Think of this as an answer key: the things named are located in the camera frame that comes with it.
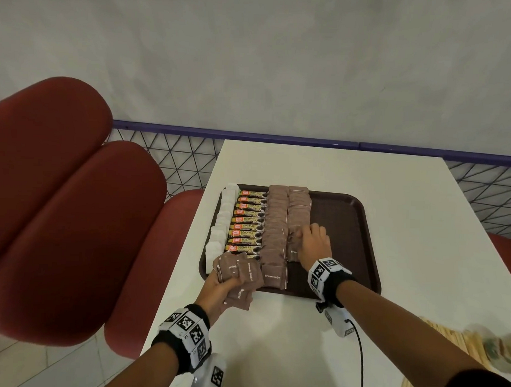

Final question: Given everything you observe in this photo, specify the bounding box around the person's left hand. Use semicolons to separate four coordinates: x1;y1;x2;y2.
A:
194;266;247;325

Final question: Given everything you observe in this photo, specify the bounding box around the person's right hand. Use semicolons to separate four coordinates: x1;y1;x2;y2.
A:
296;222;334;272

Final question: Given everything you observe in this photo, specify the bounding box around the brown plastic tray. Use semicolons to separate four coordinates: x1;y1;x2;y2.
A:
197;183;385;301

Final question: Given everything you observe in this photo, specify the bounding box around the row of brown sugar packets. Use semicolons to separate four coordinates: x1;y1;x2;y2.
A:
258;184;292;290
284;186;314;264

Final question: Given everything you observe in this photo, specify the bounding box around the handful of brown sugar packets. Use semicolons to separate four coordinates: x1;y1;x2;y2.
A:
211;250;261;312

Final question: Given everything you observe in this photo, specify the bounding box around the row of white tea bags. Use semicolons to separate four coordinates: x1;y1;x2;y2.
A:
205;182;241;265

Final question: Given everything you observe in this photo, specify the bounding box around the row of gold coffee sachets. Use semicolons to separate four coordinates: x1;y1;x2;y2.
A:
224;189;269;259

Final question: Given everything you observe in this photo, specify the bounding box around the bundle of wooden stirrers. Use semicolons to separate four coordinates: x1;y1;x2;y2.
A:
399;315;494;387

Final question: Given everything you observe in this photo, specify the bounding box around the patterned paper cup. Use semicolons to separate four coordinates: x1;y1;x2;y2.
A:
462;323;511;374

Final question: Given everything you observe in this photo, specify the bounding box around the person's right forearm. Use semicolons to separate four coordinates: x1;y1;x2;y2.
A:
332;279;487;387

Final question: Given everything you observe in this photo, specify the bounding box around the right marker wristband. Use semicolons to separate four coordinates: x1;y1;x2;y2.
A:
306;256;357;308

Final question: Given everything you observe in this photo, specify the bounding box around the marker wristband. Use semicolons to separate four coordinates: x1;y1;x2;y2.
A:
306;256;357;308
150;302;214;375

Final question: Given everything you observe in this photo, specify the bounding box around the left marker wristband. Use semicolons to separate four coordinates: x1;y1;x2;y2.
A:
150;302;214;375

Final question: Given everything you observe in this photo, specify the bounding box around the red padded chair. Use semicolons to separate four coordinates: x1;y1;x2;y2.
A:
485;232;511;289
0;74;210;361

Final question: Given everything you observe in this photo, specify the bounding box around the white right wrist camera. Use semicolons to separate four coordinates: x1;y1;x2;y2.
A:
315;302;357;339

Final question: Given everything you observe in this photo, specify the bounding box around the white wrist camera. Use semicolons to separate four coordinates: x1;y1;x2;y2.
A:
315;302;357;339
190;352;228;387

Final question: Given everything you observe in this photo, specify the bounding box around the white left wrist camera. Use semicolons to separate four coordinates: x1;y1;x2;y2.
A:
190;352;228;387

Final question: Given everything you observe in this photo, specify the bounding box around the black camera cable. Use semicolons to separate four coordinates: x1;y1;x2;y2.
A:
345;319;367;387

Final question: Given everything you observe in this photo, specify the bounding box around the purple wire fence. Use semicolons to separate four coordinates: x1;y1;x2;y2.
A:
105;119;511;243

